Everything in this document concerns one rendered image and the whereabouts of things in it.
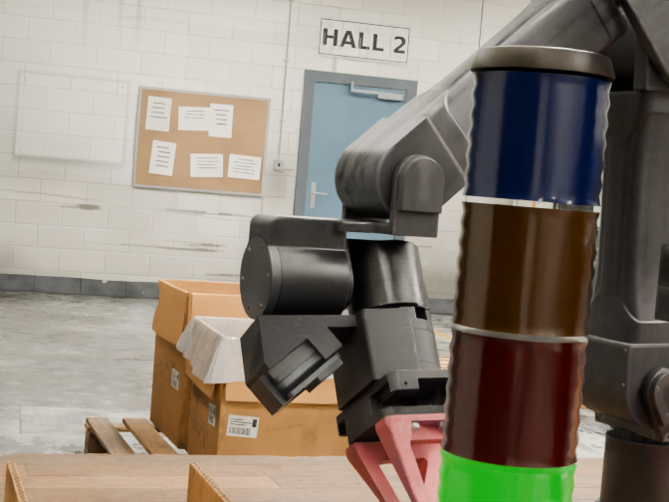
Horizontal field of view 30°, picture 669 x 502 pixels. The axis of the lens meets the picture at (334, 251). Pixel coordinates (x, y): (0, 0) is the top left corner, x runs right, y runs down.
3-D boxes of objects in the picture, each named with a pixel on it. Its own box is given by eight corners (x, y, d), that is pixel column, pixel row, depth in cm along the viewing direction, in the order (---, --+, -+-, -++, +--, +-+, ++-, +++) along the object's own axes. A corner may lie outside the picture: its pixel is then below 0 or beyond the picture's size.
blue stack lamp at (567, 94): (557, 203, 37) (568, 89, 37) (627, 208, 33) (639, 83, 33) (440, 193, 36) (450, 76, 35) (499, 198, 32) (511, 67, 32)
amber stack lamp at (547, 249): (548, 321, 37) (557, 208, 37) (615, 339, 33) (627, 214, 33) (429, 315, 36) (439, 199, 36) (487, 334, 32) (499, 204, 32)
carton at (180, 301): (307, 450, 474) (319, 299, 471) (170, 450, 456) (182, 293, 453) (264, 419, 528) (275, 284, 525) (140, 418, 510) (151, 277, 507)
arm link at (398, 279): (358, 316, 83) (343, 222, 86) (324, 347, 88) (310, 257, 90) (447, 319, 86) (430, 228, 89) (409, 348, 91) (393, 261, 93)
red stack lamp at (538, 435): (537, 437, 37) (547, 326, 37) (603, 468, 34) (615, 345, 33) (419, 436, 36) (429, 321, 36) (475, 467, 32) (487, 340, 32)
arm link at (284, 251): (279, 329, 80) (294, 142, 80) (231, 312, 88) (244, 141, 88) (434, 332, 86) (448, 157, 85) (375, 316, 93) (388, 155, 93)
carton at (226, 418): (383, 498, 411) (396, 347, 408) (196, 496, 394) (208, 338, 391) (329, 452, 475) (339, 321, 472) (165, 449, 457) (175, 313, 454)
